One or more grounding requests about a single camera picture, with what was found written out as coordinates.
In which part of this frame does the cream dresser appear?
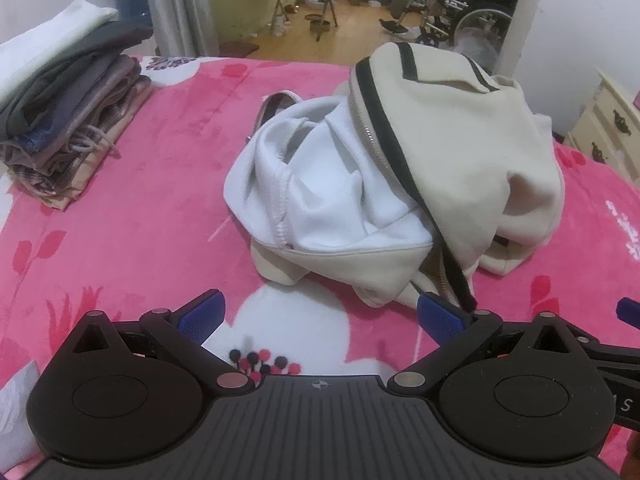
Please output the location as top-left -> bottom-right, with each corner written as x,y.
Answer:
565,67 -> 640,183

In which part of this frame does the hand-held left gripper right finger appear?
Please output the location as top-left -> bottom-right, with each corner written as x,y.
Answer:
387,293 -> 584,395

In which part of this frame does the black padded seat stand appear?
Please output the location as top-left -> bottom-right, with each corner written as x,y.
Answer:
378,0 -> 426,36

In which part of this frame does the stack of folded clothes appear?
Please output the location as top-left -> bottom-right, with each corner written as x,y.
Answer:
0,0 -> 155,211

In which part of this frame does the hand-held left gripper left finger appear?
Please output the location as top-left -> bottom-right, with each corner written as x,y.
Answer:
74,288 -> 254,396

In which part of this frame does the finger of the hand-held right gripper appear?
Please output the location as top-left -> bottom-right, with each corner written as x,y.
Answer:
570,325 -> 640,369
617,297 -> 640,332

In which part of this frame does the grey curtain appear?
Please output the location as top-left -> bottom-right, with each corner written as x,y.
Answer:
140,0 -> 221,58

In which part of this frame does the cream jacket with black trim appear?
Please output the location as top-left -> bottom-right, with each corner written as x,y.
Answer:
222,41 -> 567,312

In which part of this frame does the plastic wrapped floor fan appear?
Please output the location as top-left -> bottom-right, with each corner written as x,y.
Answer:
450,8 -> 513,68

